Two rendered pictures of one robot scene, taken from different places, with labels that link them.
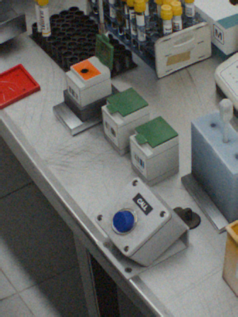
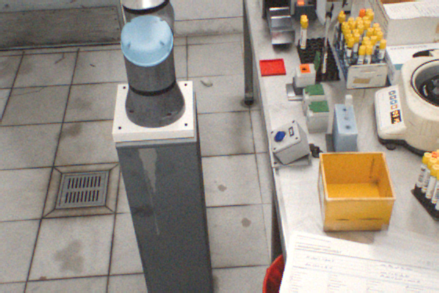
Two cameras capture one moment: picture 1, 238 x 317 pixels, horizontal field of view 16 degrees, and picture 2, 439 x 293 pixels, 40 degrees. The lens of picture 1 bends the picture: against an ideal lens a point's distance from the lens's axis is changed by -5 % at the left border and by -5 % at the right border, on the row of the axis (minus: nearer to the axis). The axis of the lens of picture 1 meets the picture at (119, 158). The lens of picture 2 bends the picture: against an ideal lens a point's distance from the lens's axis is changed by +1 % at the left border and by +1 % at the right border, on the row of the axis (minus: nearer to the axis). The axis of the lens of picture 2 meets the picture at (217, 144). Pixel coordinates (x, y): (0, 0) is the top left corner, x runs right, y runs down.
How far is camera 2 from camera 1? 0.50 m
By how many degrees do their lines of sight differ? 21
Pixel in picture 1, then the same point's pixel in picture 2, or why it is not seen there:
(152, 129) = (318, 105)
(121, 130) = (306, 102)
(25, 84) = (280, 69)
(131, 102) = (317, 90)
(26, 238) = not seen: hidden behind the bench
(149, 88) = (339, 92)
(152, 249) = (288, 155)
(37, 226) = not seen: hidden behind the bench
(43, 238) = not seen: hidden behind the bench
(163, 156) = (319, 119)
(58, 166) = (273, 110)
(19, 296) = (262, 206)
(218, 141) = (342, 117)
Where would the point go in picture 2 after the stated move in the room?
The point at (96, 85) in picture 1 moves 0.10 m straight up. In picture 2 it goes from (306, 78) to (309, 45)
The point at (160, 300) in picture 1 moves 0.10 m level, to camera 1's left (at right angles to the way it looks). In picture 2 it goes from (281, 182) to (240, 170)
